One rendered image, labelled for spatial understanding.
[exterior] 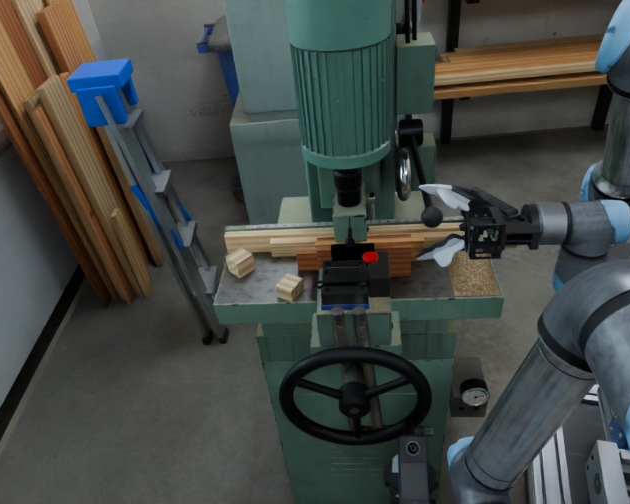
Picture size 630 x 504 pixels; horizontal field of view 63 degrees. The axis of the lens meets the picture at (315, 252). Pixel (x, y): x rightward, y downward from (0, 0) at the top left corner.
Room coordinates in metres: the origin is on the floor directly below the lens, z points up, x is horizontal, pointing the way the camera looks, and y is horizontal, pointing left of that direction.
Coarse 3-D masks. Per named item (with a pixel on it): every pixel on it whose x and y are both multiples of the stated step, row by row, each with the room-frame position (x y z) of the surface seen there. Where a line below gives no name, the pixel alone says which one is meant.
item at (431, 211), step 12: (408, 120) 1.05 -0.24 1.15; (420, 120) 1.05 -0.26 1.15; (408, 132) 1.03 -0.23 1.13; (420, 132) 1.02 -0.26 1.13; (408, 144) 1.03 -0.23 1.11; (420, 144) 1.02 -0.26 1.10; (420, 168) 0.85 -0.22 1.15; (420, 180) 0.80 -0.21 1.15; (432, 204) 0.71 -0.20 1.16; (432, 216) 0.66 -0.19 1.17
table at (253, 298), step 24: (264, 264) 0.92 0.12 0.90; (288, 264) 0.91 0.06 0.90; (432, 264) 0.85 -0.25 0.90; (240, 288) 0.85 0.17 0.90; (264, 288) 0.84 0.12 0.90; (312, 288) 0.82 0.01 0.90; (408, 288) 0.79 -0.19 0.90; (432, 288) 0.78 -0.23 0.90; (216, 312) 0.80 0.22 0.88; (240, 312) 0.80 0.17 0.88; (264, 312) 0.79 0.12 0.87; (288, 312) 0.78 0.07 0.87; (312, 312) 0.78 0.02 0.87; (408, 312) 0.75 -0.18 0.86; (432, 312) 0.75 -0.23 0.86; (456, 312) 0.74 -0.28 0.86; (480, 312) 0.73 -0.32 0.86; (312, 336) 0.71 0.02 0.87
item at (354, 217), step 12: (336, 192) 0.98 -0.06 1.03; (336, 204) 0.93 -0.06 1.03; (360, 204) 0.92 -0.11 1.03; (336, 216) 0.89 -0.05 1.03; (348, 216) 0.88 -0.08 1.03; (360, 216) 0.88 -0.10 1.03; (336, 228) 0.89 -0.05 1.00; (360, 228) 0.88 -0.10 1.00; (336, 240) 0.89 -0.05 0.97; (360, 240) 0.88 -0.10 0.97
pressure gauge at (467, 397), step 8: (464, 384) 0.69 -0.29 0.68; (472, 384) 0.68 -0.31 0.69; (480, 384) 0.68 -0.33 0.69; (464, 392) 0.67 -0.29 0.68; (472, 392) 0.67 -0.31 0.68; (480, 392) 0.67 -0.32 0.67; (488, 392) 0.67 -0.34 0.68; (464, 400) 0.68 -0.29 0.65; (472, 400) 0.67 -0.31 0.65; (480, 400) 0.67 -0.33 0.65
